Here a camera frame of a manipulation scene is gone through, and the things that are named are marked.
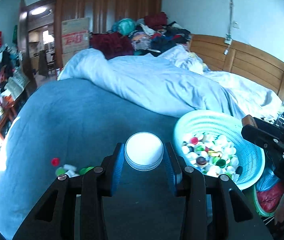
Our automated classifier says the light blue perforated basket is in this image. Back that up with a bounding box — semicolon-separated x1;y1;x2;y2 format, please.
173;110;265;190

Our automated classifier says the wooden headboard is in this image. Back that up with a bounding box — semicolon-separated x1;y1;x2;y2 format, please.
189;34;284;101

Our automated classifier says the pile of clothes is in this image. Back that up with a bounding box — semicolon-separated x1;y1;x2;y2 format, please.
90;12;191;60

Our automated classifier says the light blue duvet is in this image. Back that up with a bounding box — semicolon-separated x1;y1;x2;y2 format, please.
58;46;282;119

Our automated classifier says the blue fleece blanket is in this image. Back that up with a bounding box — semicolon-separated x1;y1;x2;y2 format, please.
0;79;184;239

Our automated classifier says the large white jar lid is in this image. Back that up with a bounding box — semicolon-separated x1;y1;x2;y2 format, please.
125;132;164;172

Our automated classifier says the green bottle cap on blanket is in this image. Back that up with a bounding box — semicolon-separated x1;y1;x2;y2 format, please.
55;167;66;177

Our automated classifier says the green basin with red bag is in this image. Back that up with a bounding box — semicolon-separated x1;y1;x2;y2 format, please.
242;167;284;218

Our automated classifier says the brown wooden wardrobe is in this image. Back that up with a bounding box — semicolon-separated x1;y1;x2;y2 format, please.
54;0;162;67

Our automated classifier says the cardboard box red print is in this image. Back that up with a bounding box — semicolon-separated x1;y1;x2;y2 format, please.
61;17;90;67

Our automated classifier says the red bottle cap on blanket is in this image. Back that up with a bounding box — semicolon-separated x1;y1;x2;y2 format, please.
51;158;60;167

